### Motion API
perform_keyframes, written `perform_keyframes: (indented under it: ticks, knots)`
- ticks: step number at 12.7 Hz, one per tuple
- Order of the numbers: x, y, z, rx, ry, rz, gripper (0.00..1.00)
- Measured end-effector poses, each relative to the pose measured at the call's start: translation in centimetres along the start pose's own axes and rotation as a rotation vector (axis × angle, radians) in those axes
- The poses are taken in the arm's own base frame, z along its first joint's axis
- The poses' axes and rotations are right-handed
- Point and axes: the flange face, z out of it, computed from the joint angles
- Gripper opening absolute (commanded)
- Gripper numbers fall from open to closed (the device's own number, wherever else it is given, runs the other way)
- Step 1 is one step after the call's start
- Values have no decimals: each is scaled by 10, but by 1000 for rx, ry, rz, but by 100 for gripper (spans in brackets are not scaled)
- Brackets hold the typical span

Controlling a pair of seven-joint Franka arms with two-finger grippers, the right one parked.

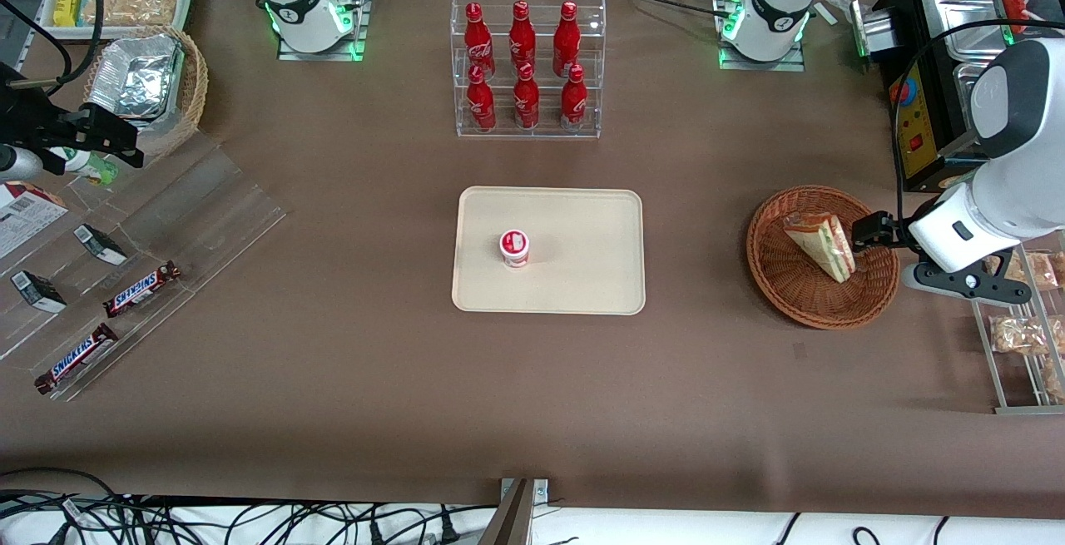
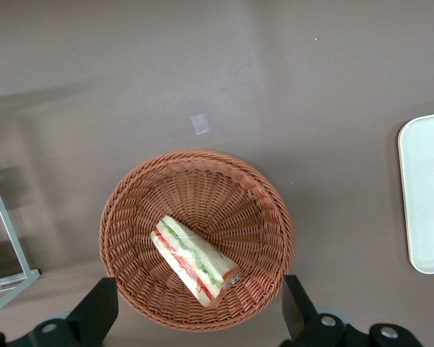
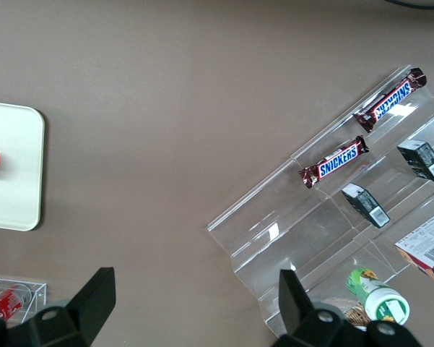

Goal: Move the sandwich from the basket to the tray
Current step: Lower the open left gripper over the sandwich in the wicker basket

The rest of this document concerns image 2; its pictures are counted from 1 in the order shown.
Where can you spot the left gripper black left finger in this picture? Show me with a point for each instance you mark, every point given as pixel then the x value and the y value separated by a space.
pixel 90 318

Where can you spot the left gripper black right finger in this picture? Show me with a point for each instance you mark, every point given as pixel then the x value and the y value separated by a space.
pixel 303 321

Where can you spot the triangle sandwich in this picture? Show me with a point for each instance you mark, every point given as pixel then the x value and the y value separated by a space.
pixel 193 258

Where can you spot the round brown wicker basket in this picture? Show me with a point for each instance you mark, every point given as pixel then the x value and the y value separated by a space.
pixel 238 231

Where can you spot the cream plastic tray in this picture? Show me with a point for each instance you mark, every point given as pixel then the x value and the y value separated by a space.
pixel 428 195

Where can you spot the small clear tape piece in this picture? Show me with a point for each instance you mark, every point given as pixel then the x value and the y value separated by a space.
pixel 199 123

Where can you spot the white metal rack frame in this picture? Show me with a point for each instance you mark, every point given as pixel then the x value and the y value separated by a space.
pixel 11 235

